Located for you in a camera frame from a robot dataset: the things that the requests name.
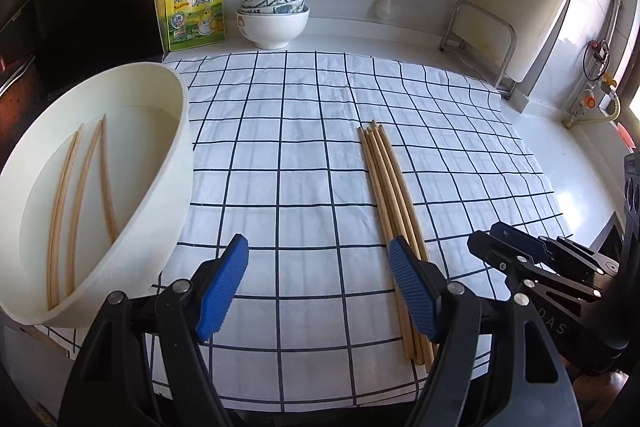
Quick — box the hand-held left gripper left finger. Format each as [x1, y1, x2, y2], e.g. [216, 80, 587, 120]
[60, 235, 249, 427]

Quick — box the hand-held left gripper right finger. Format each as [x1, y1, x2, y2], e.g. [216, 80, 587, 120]
[389, 236, 576, 427]

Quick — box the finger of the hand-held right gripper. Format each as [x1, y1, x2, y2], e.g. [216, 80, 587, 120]
[467, 231, 626, 353]
[490, 222, 618, 275]

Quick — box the cream plastic basin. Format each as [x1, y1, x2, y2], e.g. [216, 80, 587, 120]
[0, 62, 195, 328]

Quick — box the white checked cloth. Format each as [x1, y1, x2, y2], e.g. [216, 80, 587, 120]
[30, 51, 576, 413]

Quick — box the metal board rack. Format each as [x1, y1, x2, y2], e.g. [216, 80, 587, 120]
[440, 0, 518, 100]

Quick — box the gas valve with red knob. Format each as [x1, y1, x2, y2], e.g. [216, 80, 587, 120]
[565, 82, 601, 128]

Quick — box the cream cutting board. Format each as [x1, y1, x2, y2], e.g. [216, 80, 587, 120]
[460, 0, 583, 82]

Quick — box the white ceramic bowl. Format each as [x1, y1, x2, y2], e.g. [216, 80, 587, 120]
[236, 6, 311, 51]

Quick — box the yellow seasoning pouch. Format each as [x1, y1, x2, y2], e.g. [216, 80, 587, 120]
[161, 0, 228, 54]

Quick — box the yellow gas hose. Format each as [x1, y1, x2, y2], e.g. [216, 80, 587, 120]
[580, 79, 623, 125]

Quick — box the black cable loop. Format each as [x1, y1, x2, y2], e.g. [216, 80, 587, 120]
[582, 41, 610, 82]

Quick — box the white wall pipe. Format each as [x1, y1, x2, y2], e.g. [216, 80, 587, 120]
[602, 0, 623, 58]

